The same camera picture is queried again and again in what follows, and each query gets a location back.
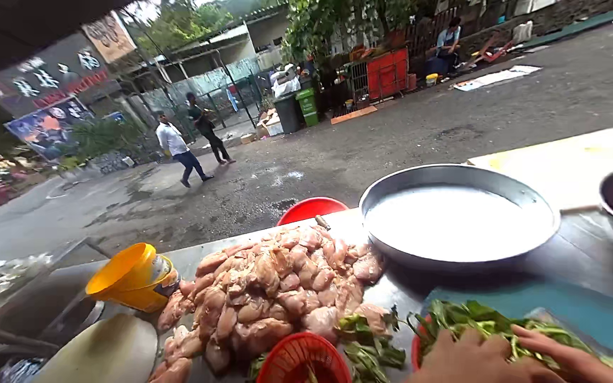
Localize green leafy tree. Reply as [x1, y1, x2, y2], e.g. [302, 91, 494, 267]
[281, 0, 419, 81]

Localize white bulging sack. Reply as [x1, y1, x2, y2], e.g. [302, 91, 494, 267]
[270, 64, 302, 99]

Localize green wheeled bin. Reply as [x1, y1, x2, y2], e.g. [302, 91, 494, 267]
[295, 87, 319, 127]

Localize person's right hand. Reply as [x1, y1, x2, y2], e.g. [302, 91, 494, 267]
[511, 324, 613, 383]

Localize cardboard boxes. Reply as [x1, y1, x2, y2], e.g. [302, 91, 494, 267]
[255, 109, 284, 140]

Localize yellow plastic bucket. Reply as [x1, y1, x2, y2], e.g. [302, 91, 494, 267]
[85, 243, 180, 313]

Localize dark grey bin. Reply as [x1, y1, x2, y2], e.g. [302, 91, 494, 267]
[273, 93, 304, 134]

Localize round whitish cutting board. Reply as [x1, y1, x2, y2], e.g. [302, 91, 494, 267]
[31, 313, 159, 383]

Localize orange wooden plank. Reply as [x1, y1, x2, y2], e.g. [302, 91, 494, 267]
[330, 105, 379, 126]

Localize large round metal pan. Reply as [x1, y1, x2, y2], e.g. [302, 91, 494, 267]
[359, 164, 562, 270]

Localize red panelled metal cage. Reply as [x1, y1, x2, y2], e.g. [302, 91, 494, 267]
[344, 48, 410, 105]

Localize green leafy trees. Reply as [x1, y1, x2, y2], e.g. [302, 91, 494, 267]
[126, 0, 235, 56]

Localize dark canopy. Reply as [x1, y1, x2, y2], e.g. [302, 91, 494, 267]
[0, 0, 134, 90]

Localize red slotted plastic basket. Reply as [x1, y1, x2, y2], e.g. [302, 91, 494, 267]
[256, 332, 352, 383]

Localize pale green fence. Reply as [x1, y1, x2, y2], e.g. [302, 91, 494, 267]
[142, 56, 263, 128]

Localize low building with roof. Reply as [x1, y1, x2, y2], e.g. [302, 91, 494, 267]
[142, 4, 294, 86]

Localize green palm-like bush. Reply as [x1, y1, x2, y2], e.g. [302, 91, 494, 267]
[67, 114, 145, 163]

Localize teal cutting board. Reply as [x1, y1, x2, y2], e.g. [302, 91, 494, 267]
[423, 278, 613, 373]

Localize brown picture sign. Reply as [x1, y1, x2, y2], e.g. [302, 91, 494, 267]
[82, 11, 137, 65]

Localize cream rectangular board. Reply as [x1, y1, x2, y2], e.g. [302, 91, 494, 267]
[467, 121, 613, 213]

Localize pile of green leafy vegetables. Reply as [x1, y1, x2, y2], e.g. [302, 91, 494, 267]
[409, 299, 613, 372]

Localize dark signboard with white characters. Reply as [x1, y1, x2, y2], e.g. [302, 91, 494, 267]
[0, 33, 118, 119]

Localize person's left hand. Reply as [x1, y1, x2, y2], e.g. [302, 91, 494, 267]
[403, 327, 568, 383]

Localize pile of raw chicken pieces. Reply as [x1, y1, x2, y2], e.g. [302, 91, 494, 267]
[148, 224, 392, 383]

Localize white flat sheet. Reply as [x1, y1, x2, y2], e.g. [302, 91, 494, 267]
[452, 65, 543, 91]

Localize bunch of wilted green leaves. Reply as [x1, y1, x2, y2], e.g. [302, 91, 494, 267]
[336, 305, 407, 383]

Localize red plastic basin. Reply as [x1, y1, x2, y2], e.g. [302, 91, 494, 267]
[277, 197, 349, 227]

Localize red folding chair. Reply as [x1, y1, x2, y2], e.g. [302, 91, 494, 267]
[464, 31, 515, 69]

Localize blue picture poster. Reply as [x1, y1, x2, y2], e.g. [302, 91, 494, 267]
[4, 96, 95, 162]

